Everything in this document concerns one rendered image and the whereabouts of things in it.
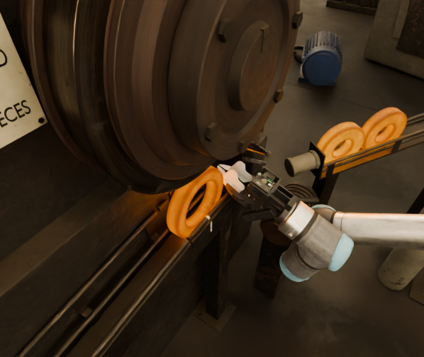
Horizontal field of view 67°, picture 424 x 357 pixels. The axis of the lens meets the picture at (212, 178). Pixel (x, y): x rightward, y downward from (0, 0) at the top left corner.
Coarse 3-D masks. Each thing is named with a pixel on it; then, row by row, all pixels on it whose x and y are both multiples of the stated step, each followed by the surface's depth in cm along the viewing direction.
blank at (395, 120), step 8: (384, 112) 95; (392, 112) 95; (400, 112) 95; (368, 120) 97; (376, 120) 95; (384, 120) 95; (392, 120) 96; (400, 120) 98; (368, 128) 97; (376, 128) 96; (392, 128) 101; (400, 128) 101; (368, 136) 97; (376, 136) 104; (384, 136) 103; (392, 136) 102; (368, 144) 101
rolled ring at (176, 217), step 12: (204, 180) 71; (216, 180) 76; (180, 192) 68; (192, 192) 69; (216, 192) 80; (180, 204) 67; (204, 204) 82; (168, 216) 70; (180, 216) 69; (192, 216) 80; (204, 216) 80; (180, 228) 71; (192, 228) 77
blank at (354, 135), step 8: (336, 128) 93; (344, 128) 92; (352, 128) 92; (360, 128) 94; (328, 136) 93; (336, 136) 92; (344, 136) 93; (352, 136) 95; (360, 136) 96; (320, 144) 95; (328, 144) 93; (336, 144) 95; (344, 144) 101; (352, 144) 98; (360, 144) 99; (328, 152) 96; (336, 152) 101; (344, 152) 100; (352, 152) 100; (328, 160) 99
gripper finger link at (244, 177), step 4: (220, 164) 84; (236, 164) 82; (240, 164) 81; (244, 164) 80; (224, 168) 83; (228, 168) 84; (232, 168) 83; (236, 168) 82; (240, 168) 82; (244, 168) 81; (240, 172) 82; (244, 172) 82; (240, 176) 83; (244, 176) 83; (248, 176) 82; (240, 180) 82; (244, 180) 83; (248, 180) 83; (244, 184) 83
